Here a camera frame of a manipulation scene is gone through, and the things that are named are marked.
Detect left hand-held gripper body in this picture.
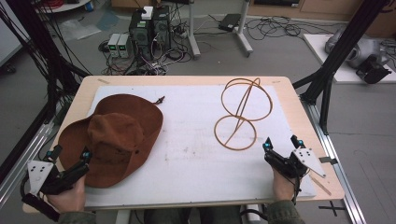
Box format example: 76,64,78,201
20,159,92,222

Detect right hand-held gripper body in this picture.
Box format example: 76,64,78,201
263,147,327,179

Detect wooden ring hat stand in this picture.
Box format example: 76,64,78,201
213,77,274,152

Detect brown felt hat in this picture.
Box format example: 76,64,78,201
58,93,165,189

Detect person's right hand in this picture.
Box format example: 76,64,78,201
272,166,298,202

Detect person's left hand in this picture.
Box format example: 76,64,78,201
46,174,87,215

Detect black tape piece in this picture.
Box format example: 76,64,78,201
318,156,338,166

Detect thin wooden stick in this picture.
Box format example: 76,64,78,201
308,174,332,197

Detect white table mat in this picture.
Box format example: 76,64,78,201
84,85,318,210

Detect white floor platform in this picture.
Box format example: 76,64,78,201
303,33,396,85

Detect black device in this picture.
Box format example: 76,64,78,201
355,54,393,85

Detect person's legs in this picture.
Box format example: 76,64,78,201
143,205,242,224

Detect grey rounded machine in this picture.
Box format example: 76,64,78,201
324,29,390,69

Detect white power supply unit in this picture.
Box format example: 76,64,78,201
106,33,121,58
117,33,131,59

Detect grey metal stand leg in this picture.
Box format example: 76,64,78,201
233,0,254,58
186,0,202,61

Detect clear plastic sheet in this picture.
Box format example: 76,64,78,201
57,18,102,41

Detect flat black box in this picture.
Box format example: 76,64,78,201
218,13,242,33

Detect black computer tower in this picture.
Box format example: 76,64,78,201
128,8,153,61
151,5,172,52

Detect white box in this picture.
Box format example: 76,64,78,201
140,6,154,21

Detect aluminium rail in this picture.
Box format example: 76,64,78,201
301,95,368,224
0,122,55,209

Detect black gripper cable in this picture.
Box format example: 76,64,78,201
291,175,303,205

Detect black metal frame post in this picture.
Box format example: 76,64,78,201
0,0,92,185
292,0,390,135

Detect tangle of cables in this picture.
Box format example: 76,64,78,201
97,36,194,77

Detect black floor cables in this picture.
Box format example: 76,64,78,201
242,15,335,41

